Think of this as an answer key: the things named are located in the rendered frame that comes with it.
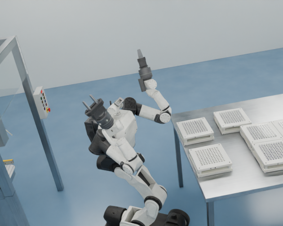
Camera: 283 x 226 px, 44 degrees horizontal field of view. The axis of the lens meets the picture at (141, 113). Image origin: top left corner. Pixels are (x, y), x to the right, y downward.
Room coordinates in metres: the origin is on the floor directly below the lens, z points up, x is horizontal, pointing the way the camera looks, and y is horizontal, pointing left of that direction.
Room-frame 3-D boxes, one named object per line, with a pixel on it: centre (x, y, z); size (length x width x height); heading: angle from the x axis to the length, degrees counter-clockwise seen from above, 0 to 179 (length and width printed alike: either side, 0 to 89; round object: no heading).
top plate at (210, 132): (2.35, -0.41, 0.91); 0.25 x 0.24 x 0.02; 5
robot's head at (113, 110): (2.05, 0.17, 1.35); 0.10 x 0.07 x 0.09; 153
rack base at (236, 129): (2.41, -0.73, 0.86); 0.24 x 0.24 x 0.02; 2
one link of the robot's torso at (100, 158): (2.09, 0.25, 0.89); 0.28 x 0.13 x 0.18; 63
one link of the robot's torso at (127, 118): (2.08, 0.22, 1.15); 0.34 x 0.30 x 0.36; 153
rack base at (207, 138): (2.35, -0.41, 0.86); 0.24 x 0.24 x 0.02; 5
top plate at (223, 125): (2.41, -0.73, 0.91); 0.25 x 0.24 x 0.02; 2
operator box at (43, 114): (2.96, 0.92, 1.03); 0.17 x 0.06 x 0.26; 178
